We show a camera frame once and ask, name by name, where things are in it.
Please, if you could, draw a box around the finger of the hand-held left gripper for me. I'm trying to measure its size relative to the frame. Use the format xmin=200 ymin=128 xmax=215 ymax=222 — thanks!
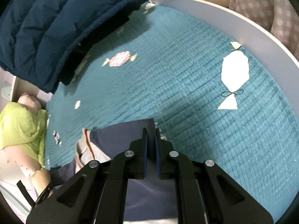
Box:
xmin=35 ymin=184 xmax=55 ymax=207

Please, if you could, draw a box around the pink checkered koala cloth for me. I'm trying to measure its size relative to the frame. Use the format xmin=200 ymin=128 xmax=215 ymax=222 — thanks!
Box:
xmin=229 ymin=0 xmax=299 ymax=59

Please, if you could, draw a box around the grey and navy zip jacket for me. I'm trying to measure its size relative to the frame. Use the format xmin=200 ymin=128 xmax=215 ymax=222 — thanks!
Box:
xmin=50 ymin=119 xmax=185 ymax=224

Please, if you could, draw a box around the green quilt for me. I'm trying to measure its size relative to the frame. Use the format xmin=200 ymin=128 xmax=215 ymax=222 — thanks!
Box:
xmin=0 ymin=102 xmax=49 ymax=168

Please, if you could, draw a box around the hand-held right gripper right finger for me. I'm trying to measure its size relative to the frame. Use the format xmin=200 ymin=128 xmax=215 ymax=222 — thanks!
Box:
xmin=155 ymin=128 xmax=274 ymax=224

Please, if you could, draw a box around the white bed side rail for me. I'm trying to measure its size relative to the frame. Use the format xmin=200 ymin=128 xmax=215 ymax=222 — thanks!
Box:
xmin=149 ymin=0 xmax=299 ymax=75

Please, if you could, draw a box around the white headboard shelf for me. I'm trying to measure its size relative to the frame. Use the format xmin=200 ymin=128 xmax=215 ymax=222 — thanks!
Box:
xmin=0 ymin=70 xmax=54 ymax=103

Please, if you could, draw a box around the navy puffer jacket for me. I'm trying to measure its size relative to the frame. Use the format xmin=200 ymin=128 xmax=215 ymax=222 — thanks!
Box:
xmin=0 ymin=0 xmax=151 ymax=92

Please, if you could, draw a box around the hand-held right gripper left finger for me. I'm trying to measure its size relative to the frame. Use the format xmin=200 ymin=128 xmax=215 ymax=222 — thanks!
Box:
xmin=26 ymin=128 xmax=148 ymax=224

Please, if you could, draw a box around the black garment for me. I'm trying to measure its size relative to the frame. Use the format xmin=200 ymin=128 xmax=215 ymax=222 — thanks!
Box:
xmin=59 ymin=16 xmax=131 ymax=87

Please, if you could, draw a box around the pink quilt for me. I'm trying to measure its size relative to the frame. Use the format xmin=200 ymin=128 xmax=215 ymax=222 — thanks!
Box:
xmin=0 ymin=93 xmax=47 ymax=175

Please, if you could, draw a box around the teal quilted bed sheet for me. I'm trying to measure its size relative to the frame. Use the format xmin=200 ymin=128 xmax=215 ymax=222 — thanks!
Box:
xmin=43 ymin=5 xmax=297 ymax=222

